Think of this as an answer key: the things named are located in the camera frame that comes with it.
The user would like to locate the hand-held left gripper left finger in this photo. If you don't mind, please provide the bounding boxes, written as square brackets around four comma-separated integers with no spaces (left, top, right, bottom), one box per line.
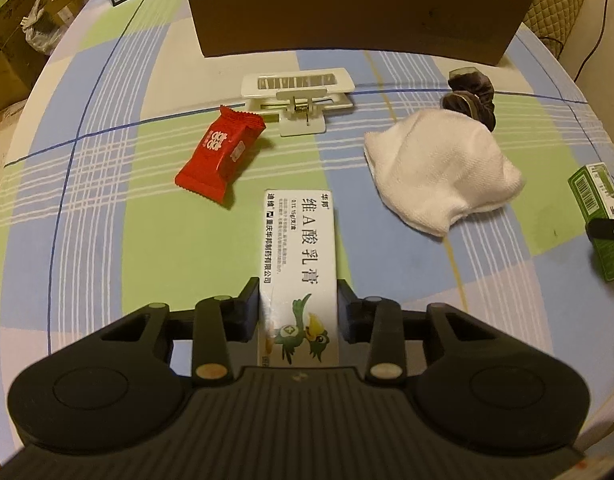
[99,276,262,387]

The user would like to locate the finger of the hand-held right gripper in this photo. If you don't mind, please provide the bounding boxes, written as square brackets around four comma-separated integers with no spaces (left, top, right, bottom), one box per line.
[586,216,614,245]

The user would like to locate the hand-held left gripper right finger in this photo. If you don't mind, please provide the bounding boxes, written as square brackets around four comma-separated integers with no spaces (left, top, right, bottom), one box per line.
[336,279,494,386]

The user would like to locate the green medicine box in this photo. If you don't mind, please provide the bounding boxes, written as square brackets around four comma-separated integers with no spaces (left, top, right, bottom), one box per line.
[567,162,614,282]

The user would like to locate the white ointment box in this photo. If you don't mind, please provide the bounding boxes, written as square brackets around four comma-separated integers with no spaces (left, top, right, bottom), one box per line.
[257,189,342,368]

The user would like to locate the white cloth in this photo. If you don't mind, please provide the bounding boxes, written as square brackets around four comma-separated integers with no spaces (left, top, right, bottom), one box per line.
[363,107,525,237]

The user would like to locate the white hair clip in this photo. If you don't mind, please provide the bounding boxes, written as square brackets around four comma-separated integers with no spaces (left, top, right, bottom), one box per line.
[240,66,356,137]

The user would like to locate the dark hair scrunchie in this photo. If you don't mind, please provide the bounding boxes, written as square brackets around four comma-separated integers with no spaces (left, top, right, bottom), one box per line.
[440,66,498,133]

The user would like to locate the brown storage box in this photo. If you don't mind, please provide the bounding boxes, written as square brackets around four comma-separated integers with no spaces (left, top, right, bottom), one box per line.
[179,0,536,66]

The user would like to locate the red snack packet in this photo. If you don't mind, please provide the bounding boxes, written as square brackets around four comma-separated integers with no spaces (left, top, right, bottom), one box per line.
[175,105,266,207]

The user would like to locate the large cardboard box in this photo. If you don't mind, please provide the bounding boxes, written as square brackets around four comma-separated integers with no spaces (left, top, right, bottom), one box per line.
[0,0,42,116]

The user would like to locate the clear plastic bag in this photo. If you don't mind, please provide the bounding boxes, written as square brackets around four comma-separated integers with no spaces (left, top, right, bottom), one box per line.
[21,0,88,56]

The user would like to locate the black power cable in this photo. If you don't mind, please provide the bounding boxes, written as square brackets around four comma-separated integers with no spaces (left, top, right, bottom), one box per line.
[539,0,614,81]

